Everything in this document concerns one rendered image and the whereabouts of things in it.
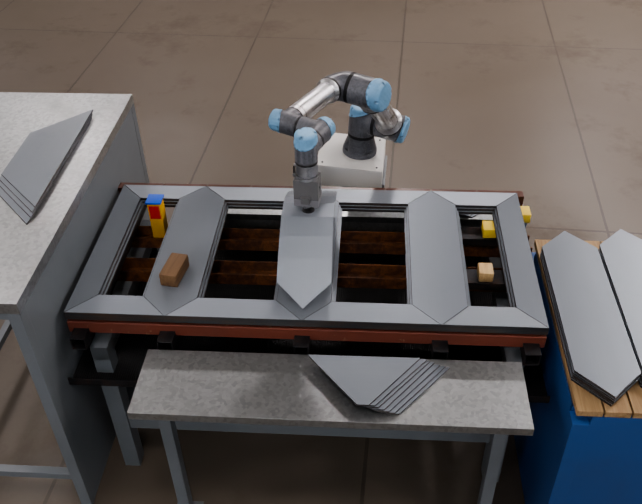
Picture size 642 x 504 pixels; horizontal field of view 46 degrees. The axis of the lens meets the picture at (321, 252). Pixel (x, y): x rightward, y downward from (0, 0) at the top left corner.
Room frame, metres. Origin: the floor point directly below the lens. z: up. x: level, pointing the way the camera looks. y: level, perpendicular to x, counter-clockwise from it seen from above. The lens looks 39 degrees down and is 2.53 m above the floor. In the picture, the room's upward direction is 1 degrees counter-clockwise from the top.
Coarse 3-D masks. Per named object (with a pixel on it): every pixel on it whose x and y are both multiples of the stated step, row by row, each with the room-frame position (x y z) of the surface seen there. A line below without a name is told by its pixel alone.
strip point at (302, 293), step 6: (282, 282) 1.83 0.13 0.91; (288, 282) 1.83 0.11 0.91; (294, 282) 1.83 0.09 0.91; (300, 282) 1.83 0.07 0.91; (306, 282) 1.82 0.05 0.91; (312, 282) 1.82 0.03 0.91; (318, 282) 1.82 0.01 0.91; (324, 282) 1.82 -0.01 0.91; (330, 282) 1.82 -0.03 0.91; (288, 288) 1.81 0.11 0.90; (294, 288) 1.81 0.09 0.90; (300, 288) 1.81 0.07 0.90; (306, 288) 1.81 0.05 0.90; (312, 288) 1.81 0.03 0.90; (318, 288) 1.80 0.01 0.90; (324, 288) 1.80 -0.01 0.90; (294, 294) 1.79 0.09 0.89; (300, 294) 1.79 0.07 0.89; (306, 294) 1.79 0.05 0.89; (312, 294) 1.79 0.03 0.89; (318, 294) 1.79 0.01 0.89; (294, 300) 1.77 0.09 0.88; (300, 300) 1.77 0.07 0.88; (306, 300) 1.77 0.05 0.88; (300, 306) 1.76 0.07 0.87
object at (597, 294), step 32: (544, 256) 2.00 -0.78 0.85; (576, 256) 2.00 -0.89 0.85; (608, 256) 1.99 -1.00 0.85; (640, 256) 1.99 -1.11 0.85; (576, 288) 1.83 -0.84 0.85; (608, 288) 1.83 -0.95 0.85; (640, 288) 1.83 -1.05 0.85; (576, 320) 1.68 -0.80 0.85; (608, 320) 1.68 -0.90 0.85; (640, 320) 1.68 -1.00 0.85; (576, 352) 1.55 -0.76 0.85; (608, 352) 1.55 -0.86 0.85; (640, 352) 1.54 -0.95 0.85; (608, 384) 1.42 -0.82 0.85; (640, 384) 1.46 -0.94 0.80
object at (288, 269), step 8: (280, 264) 1.88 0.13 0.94; (288, 264) 1.88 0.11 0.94; (296, 264) 1.88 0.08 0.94; (304, 264) 1.88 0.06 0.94; (312, 264) 1.88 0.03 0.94; (320, 264) 1.88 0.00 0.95; (328, 264) 1.88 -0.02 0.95; (280, 272) 1.86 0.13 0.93; (288, 272) 1.86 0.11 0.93; (296, 272) 1.86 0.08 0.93; (304, 272) 1.86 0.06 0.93; (312, 272) 1.85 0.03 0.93; (320, 272) 1.85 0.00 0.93; (328, 272) 1.85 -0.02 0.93; (280, 280) 1.84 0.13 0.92; (288, 280) 1.83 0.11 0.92; (296, 280) 1.83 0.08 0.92; (304, 280) 1.83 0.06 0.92; (312, 280) 1.83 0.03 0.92; (320, 280) 1.83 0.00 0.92; (328, 280) 1.83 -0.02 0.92
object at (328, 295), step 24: (336, 216) 2.27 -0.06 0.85; (408, 216) 2.26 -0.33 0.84; (216, 240) 2.16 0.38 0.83; (336, 240) 2.14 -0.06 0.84; (408, 240) 2.13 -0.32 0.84; (336, 264) 2.02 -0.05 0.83; (408, 264) 1.99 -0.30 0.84; (504, 264) 1.99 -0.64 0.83; (336, 288) 1.89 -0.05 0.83; (408, 288) 1.88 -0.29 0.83; (312, 312) 1.76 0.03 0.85
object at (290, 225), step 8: (288, 216) 2.05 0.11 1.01; (280, 224) 2.02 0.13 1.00; (288, 224) 2.02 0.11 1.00; (296, 224) 2.02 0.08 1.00; (304, 224) 2.02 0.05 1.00; (312, 224) 2.02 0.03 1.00; (320, 224) 2.01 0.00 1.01; (328, 224) 2.01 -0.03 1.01; (280, 232) 1.99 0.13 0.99; (288, 232) 1.99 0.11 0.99; (296, 232) 1.99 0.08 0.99; (304, 232) 1.99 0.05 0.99; (312, 232) 1.98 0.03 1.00; (320, 232) 1.98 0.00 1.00; (328, 232) 1.98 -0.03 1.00
